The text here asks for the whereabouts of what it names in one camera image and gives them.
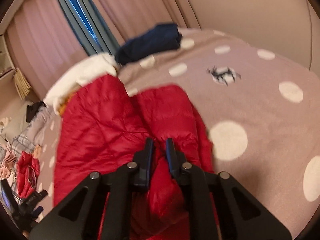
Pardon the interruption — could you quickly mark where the red puffer jacket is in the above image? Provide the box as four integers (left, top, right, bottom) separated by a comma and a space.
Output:
53, 75, 213, 239
17, 151, 40, 199

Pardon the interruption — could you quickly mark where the pink folded clothes pile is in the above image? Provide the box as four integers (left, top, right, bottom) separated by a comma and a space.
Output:
1, 142, 17, 179

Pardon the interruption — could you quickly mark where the folded red puffer jacket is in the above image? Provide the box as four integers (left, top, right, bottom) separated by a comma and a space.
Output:
17, 151, 40, 199

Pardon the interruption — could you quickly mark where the grey lavender quilt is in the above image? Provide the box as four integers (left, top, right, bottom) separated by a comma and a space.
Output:
25, 106, 54, 145

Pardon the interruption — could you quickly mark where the sage green pillow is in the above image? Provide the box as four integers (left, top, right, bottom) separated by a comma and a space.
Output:
1, 101, 33, 142

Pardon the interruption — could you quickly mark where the black garment on bed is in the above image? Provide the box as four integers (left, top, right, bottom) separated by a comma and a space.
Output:
26, 101, 46, 123

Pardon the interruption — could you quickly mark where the polka dot brown bedspread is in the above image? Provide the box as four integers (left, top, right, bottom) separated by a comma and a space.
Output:
37, 30, 319, 239

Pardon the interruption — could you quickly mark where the pleated beige lampshade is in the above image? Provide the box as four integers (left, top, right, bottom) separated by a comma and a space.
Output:
13, 68, 31, 100

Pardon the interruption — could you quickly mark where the white plush goose toy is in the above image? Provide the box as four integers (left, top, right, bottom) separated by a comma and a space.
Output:
43, 53, 118, 114

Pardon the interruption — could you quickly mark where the pink curtain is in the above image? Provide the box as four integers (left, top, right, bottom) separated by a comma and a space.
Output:
4, 0, 200, 98

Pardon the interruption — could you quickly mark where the grey-blue inner curtain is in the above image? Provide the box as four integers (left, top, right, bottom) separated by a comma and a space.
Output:
58, 0, 119, 56

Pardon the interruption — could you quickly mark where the folded navy garment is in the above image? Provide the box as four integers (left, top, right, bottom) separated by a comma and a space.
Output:
114, 23, 183, 66

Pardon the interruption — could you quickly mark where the white wall shelf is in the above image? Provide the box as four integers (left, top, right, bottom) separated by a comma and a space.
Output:
0, 35, 16, 80

